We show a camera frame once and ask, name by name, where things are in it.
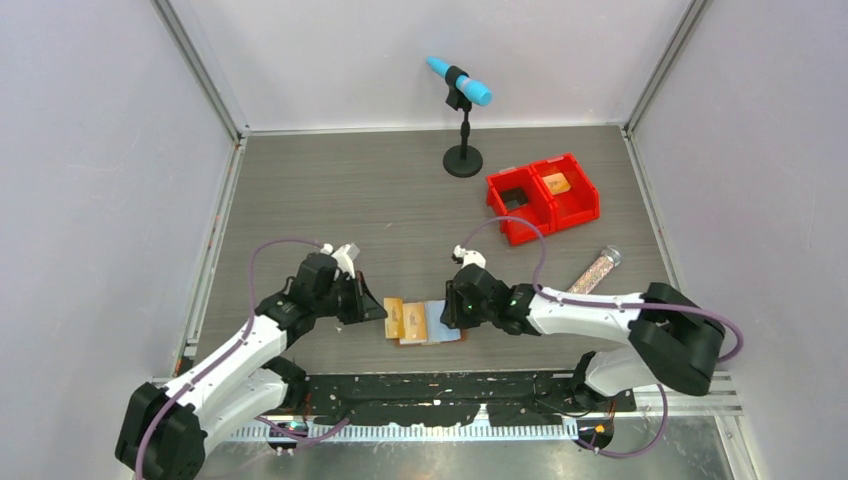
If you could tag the right red bin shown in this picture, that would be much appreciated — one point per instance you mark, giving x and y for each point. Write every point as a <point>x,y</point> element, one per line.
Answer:
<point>581,204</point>

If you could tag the orange credit card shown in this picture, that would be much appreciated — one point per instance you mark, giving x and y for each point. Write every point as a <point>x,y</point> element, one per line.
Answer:
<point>414,323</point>
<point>393,324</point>

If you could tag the left red bin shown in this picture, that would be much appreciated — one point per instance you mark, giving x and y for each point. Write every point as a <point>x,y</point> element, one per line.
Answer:
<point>519,192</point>

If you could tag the glitter tube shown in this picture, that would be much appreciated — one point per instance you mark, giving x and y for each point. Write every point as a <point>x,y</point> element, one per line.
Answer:
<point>609,258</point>

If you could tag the orange block in bin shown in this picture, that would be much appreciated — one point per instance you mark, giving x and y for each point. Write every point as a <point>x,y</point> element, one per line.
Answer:
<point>556,183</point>

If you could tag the blue microphone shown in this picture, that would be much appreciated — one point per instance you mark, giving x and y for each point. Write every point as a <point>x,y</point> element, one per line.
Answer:
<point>463,90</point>

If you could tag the black microphone stand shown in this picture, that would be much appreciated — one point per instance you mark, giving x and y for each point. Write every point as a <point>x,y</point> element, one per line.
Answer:
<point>462,160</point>

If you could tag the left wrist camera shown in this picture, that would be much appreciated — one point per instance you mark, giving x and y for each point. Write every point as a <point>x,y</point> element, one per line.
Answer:
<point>343,255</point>

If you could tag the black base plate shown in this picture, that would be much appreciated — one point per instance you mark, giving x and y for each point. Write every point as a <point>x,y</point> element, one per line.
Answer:
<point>510,398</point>

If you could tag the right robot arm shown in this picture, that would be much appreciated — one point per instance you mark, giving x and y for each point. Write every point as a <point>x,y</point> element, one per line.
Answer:
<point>663,337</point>

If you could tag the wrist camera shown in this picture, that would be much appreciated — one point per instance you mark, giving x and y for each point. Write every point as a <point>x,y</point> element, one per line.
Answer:
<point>343,255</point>
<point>466,257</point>

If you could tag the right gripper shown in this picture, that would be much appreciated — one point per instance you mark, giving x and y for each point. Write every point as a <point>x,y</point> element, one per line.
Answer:
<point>453,315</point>

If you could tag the red bin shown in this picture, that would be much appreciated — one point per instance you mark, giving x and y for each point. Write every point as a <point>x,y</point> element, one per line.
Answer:
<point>519,192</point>
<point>581,204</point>

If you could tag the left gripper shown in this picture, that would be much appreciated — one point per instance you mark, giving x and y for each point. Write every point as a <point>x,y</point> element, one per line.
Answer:
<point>364,306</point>

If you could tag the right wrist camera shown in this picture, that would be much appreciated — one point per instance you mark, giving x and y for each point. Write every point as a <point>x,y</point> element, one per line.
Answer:
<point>466,257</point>

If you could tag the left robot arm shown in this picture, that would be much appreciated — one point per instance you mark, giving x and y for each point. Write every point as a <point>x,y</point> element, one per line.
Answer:
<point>168,431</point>

